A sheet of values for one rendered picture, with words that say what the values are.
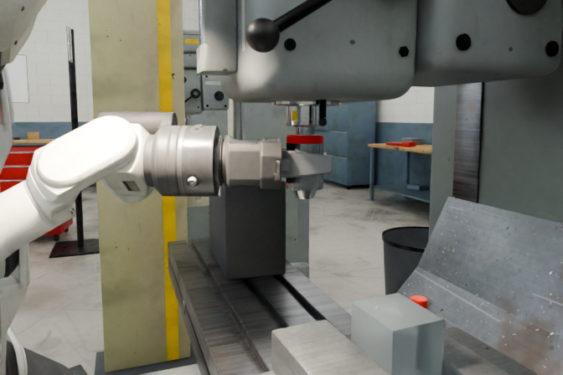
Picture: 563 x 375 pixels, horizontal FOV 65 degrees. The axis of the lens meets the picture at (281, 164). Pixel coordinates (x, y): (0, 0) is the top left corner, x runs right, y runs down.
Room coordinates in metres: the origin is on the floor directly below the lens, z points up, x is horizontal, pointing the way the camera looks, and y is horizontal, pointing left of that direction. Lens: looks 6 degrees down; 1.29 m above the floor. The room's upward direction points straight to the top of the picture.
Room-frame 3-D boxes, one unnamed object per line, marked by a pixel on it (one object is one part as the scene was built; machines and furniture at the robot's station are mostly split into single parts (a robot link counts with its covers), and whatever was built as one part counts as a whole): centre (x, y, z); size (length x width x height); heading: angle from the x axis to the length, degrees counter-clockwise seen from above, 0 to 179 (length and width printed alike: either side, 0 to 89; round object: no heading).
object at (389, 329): (0.36, -0.10, 1.10); 0.06 x 0.05 x 0.06; 23
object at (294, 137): (0.55, -0.03, 1.26); 0.05 x 0.05 x 0.01
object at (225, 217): (0.93, 0.08, 1.08); 0.22 x 0.12 x 0.20; 17
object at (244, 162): (0.55, 0.06, 1.23); 0.13 x 0.12 x 0.10; 2
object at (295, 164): (0.52, -0.03, 1.23); 0.06 x 0.02 x 0.03; 91
